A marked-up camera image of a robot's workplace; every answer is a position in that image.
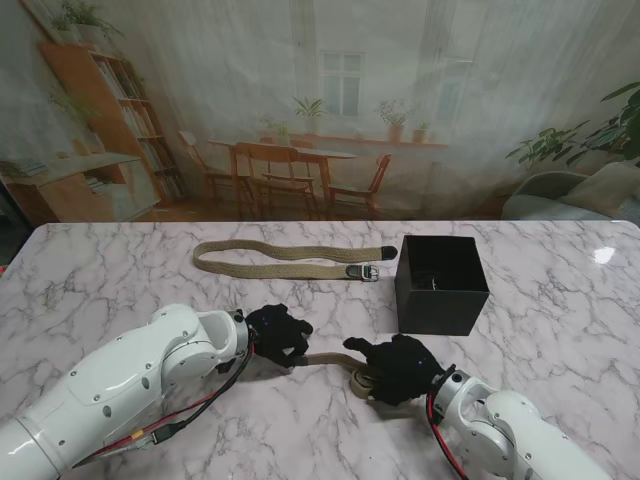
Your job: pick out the beige woven belt double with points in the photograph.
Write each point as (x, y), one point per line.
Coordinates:
(280, 271)
(330, 358)

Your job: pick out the dark brown woven belt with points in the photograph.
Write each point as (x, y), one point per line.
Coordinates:
(435, 282)

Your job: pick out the black panel beside backdrop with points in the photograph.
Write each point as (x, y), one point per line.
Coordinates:
(7, 235)

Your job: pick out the black belt storage box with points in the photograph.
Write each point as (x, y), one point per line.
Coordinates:
(440, 310)

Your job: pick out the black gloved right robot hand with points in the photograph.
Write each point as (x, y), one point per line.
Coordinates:
(400, 370)

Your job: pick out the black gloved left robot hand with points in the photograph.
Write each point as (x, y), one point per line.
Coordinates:
(277, 335)

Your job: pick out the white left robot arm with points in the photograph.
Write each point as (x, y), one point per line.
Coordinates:
(125, 380)

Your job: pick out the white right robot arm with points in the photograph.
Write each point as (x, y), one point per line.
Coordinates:
(505, 435)

